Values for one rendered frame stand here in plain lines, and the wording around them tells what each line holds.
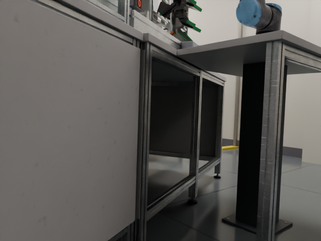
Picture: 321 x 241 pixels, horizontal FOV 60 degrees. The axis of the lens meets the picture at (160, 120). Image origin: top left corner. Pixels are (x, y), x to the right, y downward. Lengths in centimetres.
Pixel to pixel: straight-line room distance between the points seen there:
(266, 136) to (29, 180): 75
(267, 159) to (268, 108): 18
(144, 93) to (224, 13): 398
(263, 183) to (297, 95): 306
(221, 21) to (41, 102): 442
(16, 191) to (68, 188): 15
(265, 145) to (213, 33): 404
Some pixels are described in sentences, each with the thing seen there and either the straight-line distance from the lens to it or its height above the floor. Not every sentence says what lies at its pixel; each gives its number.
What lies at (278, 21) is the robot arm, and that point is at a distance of 155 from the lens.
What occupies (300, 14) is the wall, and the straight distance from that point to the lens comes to 425.
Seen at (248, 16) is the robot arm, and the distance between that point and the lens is 141.
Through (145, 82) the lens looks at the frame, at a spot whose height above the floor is 68.
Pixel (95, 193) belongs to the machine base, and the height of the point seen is 34.
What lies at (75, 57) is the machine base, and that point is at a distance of 74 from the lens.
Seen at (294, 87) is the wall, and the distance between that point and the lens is 408.
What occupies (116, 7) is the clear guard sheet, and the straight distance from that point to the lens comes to 99.
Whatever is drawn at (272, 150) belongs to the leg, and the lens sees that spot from 102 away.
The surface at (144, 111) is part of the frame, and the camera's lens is 103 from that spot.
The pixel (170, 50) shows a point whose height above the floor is 84.
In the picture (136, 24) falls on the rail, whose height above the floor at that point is 91.
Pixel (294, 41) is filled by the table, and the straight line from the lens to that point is 111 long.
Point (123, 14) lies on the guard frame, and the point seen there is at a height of 90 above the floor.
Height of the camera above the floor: 59
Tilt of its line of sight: 3 degrees down
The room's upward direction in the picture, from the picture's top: 2 degrees clockwise
